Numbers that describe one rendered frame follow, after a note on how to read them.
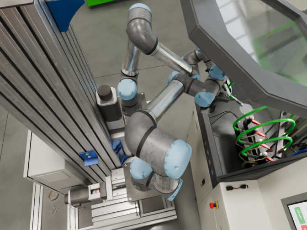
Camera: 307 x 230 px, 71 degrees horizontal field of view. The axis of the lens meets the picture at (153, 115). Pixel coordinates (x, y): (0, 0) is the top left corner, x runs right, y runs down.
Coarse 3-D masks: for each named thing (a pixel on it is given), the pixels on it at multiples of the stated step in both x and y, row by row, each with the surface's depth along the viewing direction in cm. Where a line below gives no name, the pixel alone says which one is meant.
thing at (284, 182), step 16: (304, 160) 96; (272, 176) 114; (288, 176) 104; (304, 176) 95; (272, 192) 113; (288, 192) 103; (304, 192) 95; (208, 208) 157; (272, 208) 113; (208, 224) 162; (224, 224) 121; (272, 224) 112; (288, 224) 102
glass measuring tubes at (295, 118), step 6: (294, 120) 134; (300, 120) 127; (306, 120) 121; (288, 126) 141; (300, 126) 126; (306, 126) 121; (294, 132) 133; (300, 132) 127; (306, 132) 125; (294, 138) 133; (300, 138) 130
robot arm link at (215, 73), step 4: (212, 68) 94; (216, 68) 94; (212, 72) 93; (216, 72) 93; (220, 72) 93; (208, 76) 96; (212, 76) 94; (216, 76) 92; (220, 76) 92; (224, 76) 93; (216, 80) 93; (220, 80) 94; (220, 84) 94; (220, 88) 100
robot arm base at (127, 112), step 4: (120, 104) 144; (136, 104) 138; (140, 104) 144; (124, 108) 140; (128, 108) 138; (132, 108) 139; (136, 108) 140; (140, 108) 144; (124, 112) 144; (128, 112) 141; (132, 112) 141
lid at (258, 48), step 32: (192, 0) 52; (224, 0) 68; (256, 0) 87; (192, 32) 49; (224, 32) 52; (256, 32) 68; (288, 32) 86; (224, 64) 48; (256, 64) 51; (288, 64) 67; (256, 96) 48; (288, 96) 51
